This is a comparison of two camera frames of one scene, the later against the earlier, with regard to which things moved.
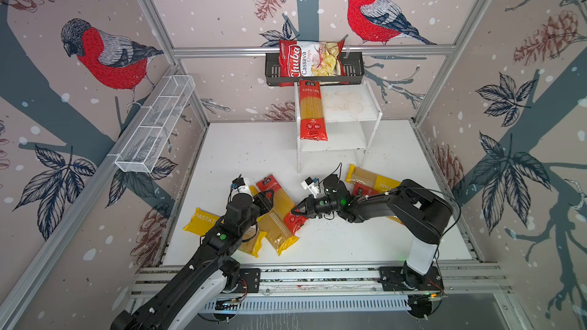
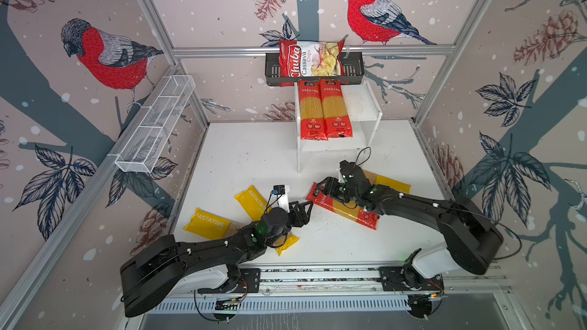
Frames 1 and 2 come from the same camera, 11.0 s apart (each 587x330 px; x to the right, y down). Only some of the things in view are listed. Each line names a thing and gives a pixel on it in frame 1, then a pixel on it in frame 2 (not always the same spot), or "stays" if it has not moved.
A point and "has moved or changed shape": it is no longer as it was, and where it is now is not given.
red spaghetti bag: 283,205 has moved or changed shape
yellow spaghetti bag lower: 202,222 stays
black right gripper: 309,208 to 325,179
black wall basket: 354,68 stays
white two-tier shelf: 352,119 stays
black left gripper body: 261,205 to 294,218
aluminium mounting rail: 471,281 stays
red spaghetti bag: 312,123 stays
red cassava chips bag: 299,60 stays
